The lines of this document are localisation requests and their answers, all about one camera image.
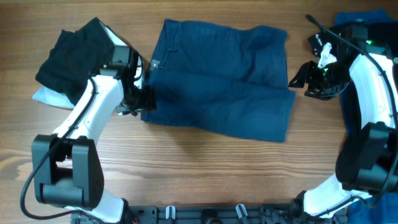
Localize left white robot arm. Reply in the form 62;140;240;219
20;45;156;223

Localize folded black shorts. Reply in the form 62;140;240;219
35;17;119;106

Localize black polo shirt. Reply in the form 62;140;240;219
308;21;398;150

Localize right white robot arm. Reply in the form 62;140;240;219
282;23;397;223

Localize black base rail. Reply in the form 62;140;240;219
70;203;348;224

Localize dark blue denim shorts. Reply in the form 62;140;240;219
141;19;295;142

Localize blue polo shirt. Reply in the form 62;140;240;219
334;9;397;224

